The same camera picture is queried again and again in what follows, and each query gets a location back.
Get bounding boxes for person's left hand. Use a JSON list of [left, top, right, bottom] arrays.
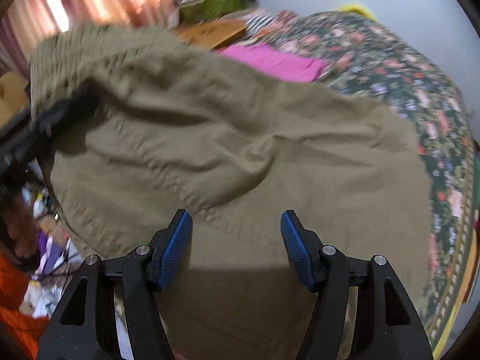
[[1, 193, 38, 258]]

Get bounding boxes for olive khaki pants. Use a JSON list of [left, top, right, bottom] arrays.
[[30, 24, 432, 359]]

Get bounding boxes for orange left sleeve forearm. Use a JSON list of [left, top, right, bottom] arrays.
[[1, 256, 49, 359]]

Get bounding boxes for yellow pillow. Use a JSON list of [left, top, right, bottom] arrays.
[[338, 3, 376, 20]]

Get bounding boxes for dark floral bedspread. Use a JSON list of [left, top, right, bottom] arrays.
[[239, 10, 480, 350]]

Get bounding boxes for brown cardboard box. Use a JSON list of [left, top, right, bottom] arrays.
[[174, 19, 247, 50]]

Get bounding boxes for striped patchwork blanket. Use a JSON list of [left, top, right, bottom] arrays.
[[221, 9, 299, 39]]

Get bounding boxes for pink curtain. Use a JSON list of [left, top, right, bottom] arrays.
[[1, 0, 179, 77]]

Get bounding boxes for folded pink pants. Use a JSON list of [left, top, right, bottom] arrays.
[[220, 43, 327, 83]]

